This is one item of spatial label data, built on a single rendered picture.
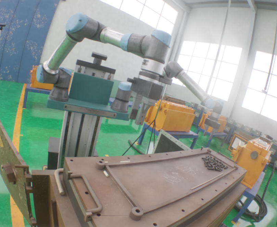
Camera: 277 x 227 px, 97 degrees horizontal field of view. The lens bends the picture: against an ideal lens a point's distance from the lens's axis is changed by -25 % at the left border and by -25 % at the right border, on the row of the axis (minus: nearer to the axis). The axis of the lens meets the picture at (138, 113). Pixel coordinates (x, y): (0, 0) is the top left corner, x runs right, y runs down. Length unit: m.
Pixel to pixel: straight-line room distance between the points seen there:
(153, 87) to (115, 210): 0.42
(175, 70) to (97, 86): 0.63
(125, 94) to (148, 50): 0.76
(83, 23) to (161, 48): 0.46
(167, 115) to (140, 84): 3.61
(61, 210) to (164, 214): 0.39
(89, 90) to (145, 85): 0.85
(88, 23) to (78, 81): 0.57
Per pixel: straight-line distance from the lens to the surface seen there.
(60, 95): 1.17
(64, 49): 0.96
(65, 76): 1.16
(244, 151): 3.29
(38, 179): 0.86
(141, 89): 0.54
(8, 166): 1.14
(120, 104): 1.28
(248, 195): 3.14
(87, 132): 1.54
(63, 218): 0.67
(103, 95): 1.37
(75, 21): 0.88
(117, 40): 0.83
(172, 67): 1.22
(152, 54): 0.54
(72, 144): 1.58
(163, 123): 4.19
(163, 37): 0.56
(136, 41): 0.59
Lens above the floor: 1.77
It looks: 12 degrees down
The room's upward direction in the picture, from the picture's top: 18 degrees clockwise
